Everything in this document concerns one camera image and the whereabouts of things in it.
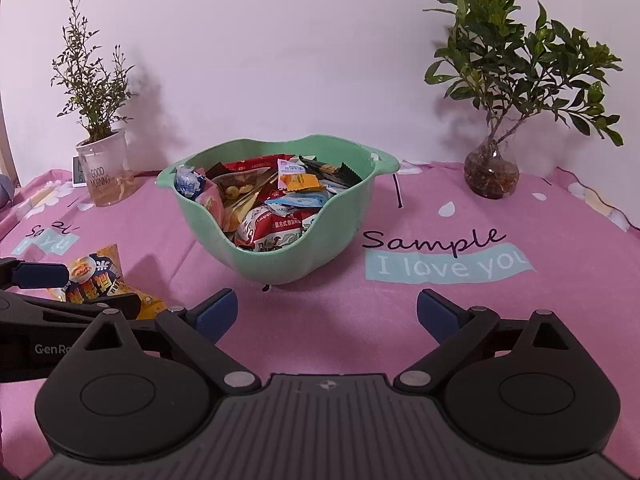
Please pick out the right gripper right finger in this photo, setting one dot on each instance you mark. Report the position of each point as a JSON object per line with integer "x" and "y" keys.
{"x": 521, "y": 389}

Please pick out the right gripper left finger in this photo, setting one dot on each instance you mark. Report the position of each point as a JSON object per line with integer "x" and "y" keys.
{"x": 114, "y": 399}

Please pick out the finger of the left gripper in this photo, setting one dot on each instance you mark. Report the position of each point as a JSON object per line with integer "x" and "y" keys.
{"x": 32, "y": 275}
{"x": 129, "y": 304}

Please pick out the yellow blue chip bag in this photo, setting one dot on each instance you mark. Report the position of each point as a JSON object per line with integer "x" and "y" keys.
{"x": 100, "y": 275}

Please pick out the pink peach candy packet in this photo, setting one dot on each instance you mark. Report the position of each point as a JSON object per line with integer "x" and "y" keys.
{"x": 212, "y": 201}

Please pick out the red white patterned snack bag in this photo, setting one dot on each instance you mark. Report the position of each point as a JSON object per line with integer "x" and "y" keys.
{"x": 262, "y": 230}

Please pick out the gold foil snack packet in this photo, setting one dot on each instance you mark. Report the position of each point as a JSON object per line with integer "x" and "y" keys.
{"x": 239, "y": 192}

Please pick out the large dark red bag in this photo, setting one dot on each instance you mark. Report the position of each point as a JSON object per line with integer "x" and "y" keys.
{"x": 264, "y": 161}

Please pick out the orange snack packet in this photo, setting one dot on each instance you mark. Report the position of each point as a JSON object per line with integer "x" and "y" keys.
{"x": 292, "y": 183}

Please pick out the white digital clock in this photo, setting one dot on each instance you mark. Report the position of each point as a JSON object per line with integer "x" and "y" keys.
{"x": 78, "y": 173}

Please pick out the pink printed tablecloth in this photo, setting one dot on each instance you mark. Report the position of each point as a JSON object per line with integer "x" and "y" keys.
{"x": 542, "y": 248}

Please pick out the green plastic bowl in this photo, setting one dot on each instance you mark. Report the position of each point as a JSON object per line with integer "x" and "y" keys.
{"x": 276, "y": 211}

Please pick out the small plant in white cup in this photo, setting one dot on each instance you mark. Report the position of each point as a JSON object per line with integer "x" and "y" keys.
{"x": 96, "y": 90}

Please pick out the leafy plant in glass vase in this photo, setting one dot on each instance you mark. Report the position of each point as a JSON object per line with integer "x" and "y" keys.
{"x": 512, "y": 74}

